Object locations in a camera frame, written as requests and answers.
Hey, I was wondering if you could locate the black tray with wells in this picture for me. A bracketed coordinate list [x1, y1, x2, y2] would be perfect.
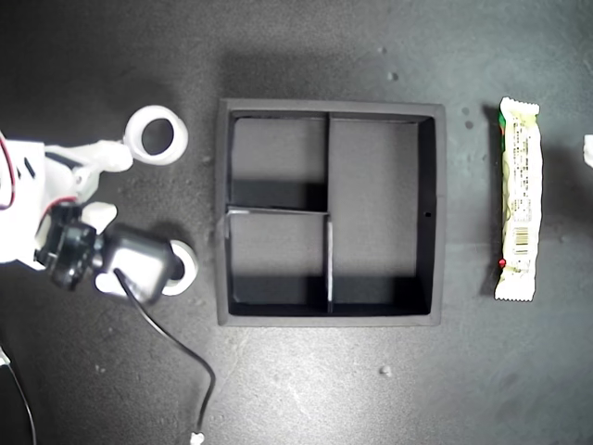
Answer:
[215, 96, 447, 328]

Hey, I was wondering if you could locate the white tape roll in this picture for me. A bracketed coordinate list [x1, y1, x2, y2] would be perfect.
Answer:
[159, 238, 199, 298]
[123, 105, 190, 167]

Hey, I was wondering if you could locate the snack bar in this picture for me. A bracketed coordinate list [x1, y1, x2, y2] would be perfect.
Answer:
[493, 95, 543, 302]

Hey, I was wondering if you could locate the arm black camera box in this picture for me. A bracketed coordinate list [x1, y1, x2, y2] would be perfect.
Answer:
[95, 224, 181, 306]

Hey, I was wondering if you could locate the camera black cable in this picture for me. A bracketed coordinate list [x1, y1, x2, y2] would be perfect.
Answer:
[113, 268, 218, 444]

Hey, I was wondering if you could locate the thin black cable white plug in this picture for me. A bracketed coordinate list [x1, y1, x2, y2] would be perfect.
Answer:
[0, 345, 38, 445]

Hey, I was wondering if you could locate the arm red servo wire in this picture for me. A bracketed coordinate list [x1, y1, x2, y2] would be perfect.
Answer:
[0, 136, 22, 210]

